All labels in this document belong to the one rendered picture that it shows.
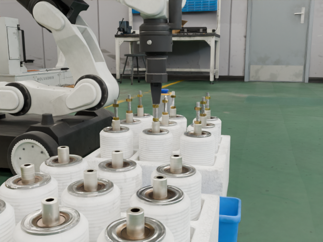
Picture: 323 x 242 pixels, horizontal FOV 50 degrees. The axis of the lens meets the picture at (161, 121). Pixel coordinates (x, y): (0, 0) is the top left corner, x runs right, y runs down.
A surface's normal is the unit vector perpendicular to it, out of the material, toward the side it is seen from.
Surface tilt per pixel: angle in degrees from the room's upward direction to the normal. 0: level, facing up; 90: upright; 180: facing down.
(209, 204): 0
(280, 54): 90
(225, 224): 92
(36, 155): 90
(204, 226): 0
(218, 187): 90
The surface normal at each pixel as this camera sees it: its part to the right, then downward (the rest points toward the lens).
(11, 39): 0.96, 0.05
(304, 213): 0.00, -0.98
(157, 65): 0.07, 0.19
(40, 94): -0.28, 0.18
